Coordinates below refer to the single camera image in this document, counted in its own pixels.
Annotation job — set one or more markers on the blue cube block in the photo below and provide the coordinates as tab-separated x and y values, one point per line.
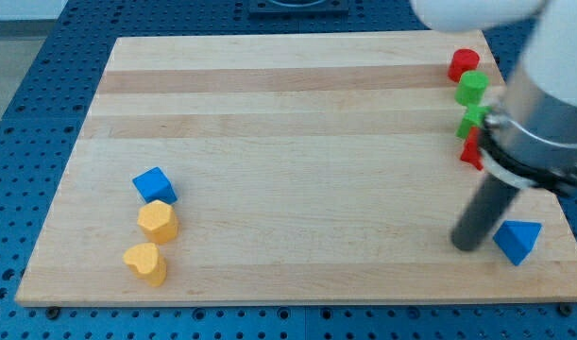
154	185

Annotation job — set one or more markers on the green cylinder block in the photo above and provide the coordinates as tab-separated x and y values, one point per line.
471	88

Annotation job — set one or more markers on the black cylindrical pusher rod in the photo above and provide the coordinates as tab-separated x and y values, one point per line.
491	200

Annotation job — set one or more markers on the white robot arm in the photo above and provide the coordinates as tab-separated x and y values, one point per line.
534	142

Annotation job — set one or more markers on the blue triangle block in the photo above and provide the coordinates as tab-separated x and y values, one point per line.
516	239

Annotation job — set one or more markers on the wooden board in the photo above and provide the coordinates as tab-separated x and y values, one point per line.
309	169

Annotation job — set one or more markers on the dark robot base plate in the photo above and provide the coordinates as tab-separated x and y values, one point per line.
297	7

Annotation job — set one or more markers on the red star block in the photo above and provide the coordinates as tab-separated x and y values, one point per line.
471	153

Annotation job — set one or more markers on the red cylinder block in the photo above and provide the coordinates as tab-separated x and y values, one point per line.
463	60

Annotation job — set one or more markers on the green star block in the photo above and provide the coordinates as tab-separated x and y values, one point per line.
473	117

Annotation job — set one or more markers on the yellow hexagon block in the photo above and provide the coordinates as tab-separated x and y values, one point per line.
158	222

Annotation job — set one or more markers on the yellow heart block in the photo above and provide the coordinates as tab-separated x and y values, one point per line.
146	263

